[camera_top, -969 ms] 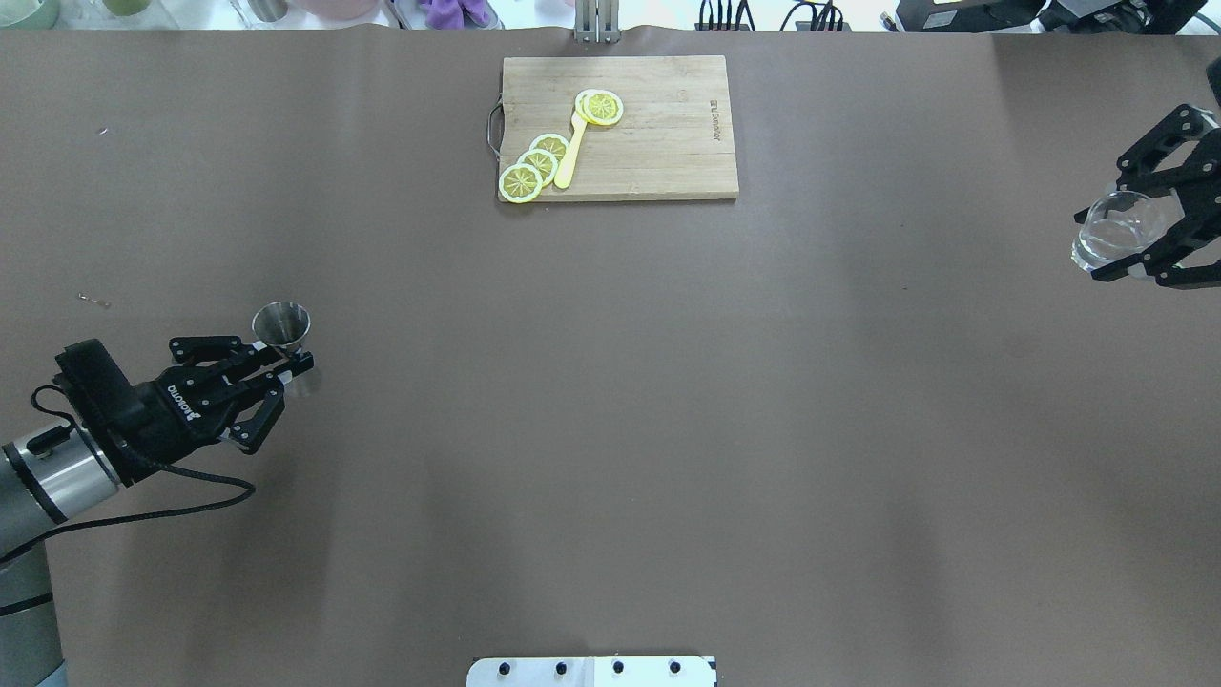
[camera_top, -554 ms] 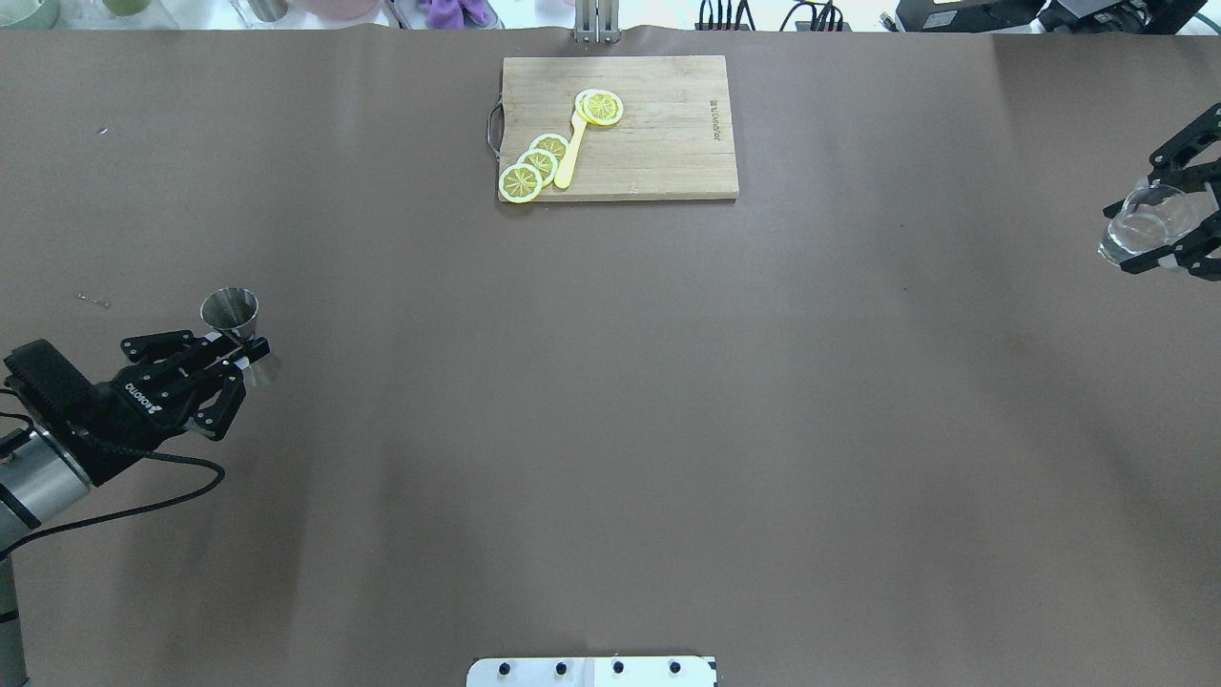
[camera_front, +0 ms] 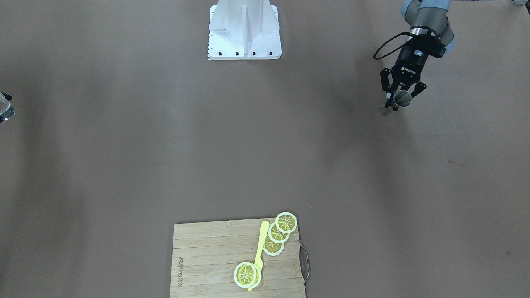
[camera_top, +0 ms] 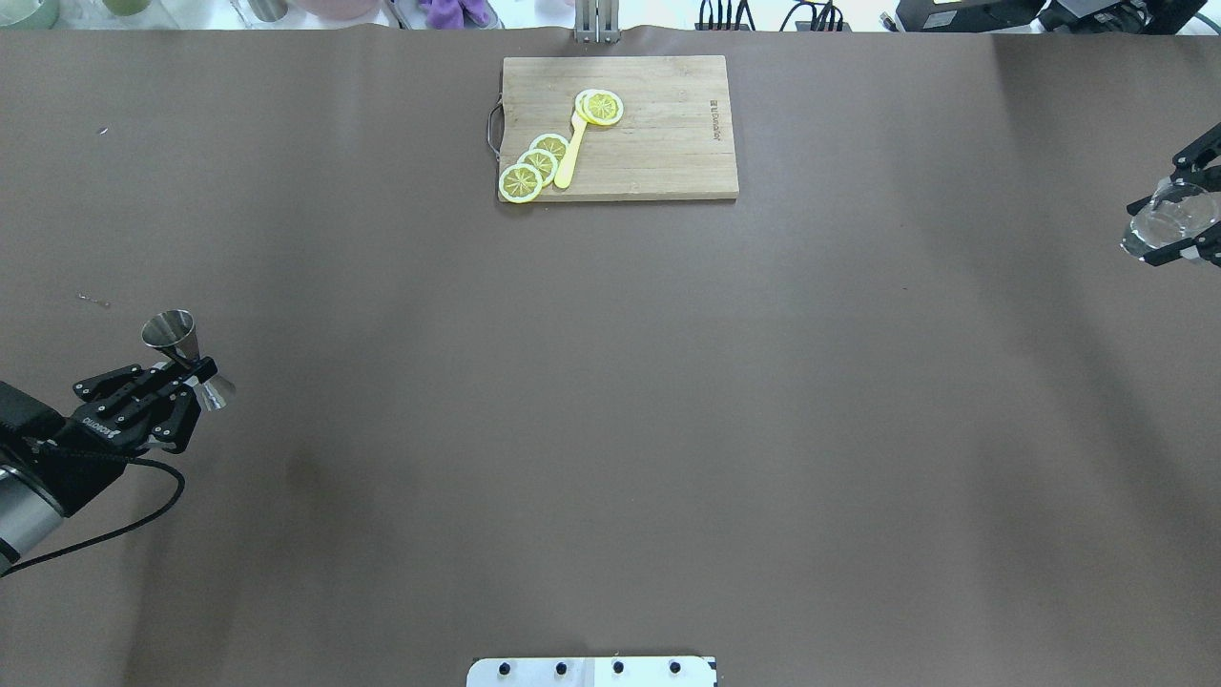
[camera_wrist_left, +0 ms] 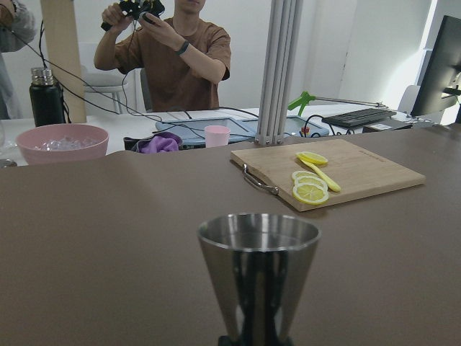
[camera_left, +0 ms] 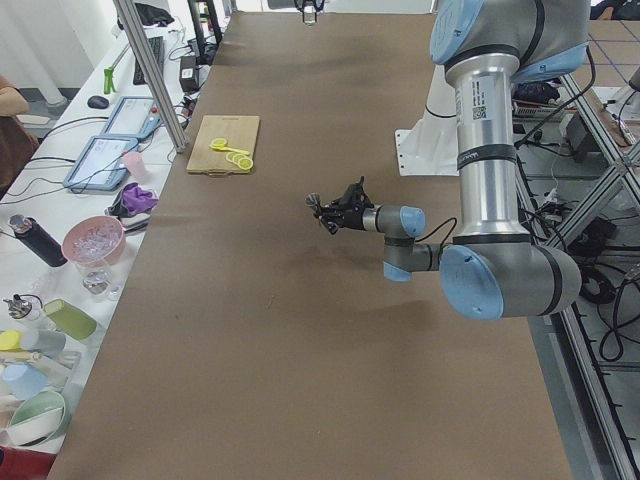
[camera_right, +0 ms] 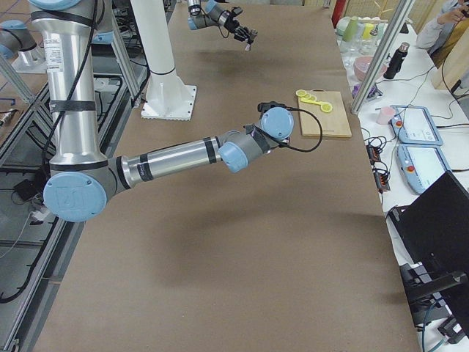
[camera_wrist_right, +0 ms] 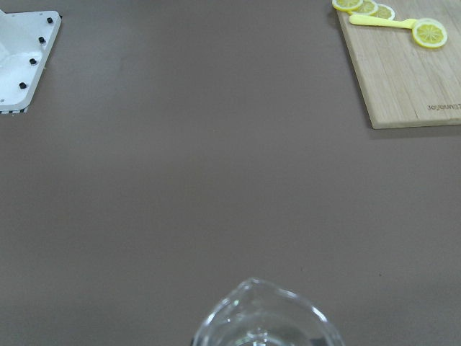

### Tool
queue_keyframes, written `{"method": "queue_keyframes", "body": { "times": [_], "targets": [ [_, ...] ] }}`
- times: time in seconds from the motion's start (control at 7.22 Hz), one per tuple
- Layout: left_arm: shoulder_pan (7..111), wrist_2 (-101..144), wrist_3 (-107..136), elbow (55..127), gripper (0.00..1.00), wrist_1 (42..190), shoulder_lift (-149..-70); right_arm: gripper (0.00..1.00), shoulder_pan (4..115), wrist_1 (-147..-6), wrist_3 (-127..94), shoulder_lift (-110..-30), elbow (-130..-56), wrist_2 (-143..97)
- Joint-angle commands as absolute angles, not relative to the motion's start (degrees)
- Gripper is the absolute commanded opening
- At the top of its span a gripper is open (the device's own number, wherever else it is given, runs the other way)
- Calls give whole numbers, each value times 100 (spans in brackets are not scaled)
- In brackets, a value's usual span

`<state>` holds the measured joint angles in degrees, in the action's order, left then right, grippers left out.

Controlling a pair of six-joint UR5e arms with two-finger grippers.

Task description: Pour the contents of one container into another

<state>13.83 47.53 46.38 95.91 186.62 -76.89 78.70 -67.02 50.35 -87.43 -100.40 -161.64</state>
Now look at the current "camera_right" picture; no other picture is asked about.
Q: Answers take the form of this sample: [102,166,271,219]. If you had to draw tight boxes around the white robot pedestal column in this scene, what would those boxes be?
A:
[131,0,177,89]

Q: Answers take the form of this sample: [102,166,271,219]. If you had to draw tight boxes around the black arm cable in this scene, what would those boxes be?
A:
[278,105,324,153]

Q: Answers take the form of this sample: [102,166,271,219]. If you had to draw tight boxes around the black laptop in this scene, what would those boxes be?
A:
[388,172,468,334]

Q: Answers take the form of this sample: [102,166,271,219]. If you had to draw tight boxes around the green cup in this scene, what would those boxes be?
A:
[342,16,358,43]

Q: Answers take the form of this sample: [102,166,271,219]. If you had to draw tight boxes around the person in background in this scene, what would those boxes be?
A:
[416,1,468,68]

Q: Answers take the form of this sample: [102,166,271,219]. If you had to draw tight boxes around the teach pendant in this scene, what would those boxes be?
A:
[389,105,443,146]
[396,144,451,195]

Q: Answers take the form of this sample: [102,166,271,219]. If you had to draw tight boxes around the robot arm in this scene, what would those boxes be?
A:
[187,1,258,51]
[30,1,294,222]

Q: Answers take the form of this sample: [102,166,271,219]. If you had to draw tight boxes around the pink bowl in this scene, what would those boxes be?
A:
[353,56,388,81]

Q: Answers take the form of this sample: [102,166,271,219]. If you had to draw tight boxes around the purple cloth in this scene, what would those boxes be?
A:
[352,83,383,100]

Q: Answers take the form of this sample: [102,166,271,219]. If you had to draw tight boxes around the near teach pendant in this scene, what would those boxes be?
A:
[396,144,451,195]

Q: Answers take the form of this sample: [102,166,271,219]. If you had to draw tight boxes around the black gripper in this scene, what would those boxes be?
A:
[225,18,257,45]

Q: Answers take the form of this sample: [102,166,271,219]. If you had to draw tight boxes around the black thermos bottle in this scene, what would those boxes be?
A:
[383,42,410,80]

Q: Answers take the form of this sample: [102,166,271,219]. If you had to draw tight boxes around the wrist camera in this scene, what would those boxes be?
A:
[229,7,243,18]
[257,101,287,114]

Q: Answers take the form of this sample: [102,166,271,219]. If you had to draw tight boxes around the steel jigger measuring cup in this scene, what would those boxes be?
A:
[245,33,256,51]

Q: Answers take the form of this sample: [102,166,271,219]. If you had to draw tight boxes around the pink plastic cup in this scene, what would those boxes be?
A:
[376,106,396,125]

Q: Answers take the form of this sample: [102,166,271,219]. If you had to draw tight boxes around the wooden cutting board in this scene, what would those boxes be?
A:
[295,89,352,138]

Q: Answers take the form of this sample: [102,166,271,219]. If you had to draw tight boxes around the far teach pendant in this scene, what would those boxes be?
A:
[389,105,443,146]

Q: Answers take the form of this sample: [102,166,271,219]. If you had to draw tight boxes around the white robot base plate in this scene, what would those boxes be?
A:
[141,83,197,121]

